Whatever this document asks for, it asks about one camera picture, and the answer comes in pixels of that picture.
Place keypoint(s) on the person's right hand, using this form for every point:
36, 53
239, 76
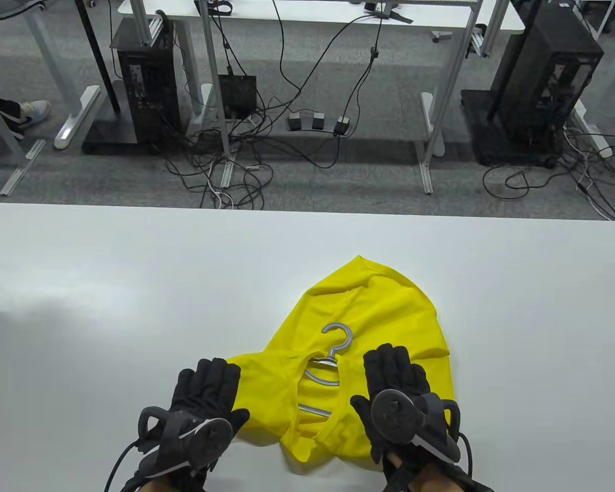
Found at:
394, 366

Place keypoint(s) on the person's left hand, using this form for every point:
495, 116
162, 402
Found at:
210, 382

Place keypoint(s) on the gray hanger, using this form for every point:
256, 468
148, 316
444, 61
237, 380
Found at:
349, 338

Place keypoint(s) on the yellow t-shirt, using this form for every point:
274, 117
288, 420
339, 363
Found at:
379, 307

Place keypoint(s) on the person's left forearm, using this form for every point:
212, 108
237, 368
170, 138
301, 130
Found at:
159, 486

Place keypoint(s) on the person's right forearm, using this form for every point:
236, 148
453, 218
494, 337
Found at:
433, 484

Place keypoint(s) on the black round hand tracker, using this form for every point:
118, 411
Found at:
205, 435
392, 415

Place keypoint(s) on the black power adapter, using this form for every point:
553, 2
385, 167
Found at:
343, 125

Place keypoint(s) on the small black box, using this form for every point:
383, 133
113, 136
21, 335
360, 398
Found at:
238, 95

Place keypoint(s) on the black computer tower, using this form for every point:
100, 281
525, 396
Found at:
148, 87
543, 66

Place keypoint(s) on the white desk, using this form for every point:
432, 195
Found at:
312, 10
61, 77

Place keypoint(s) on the black pole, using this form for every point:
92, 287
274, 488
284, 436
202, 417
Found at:
98, 56

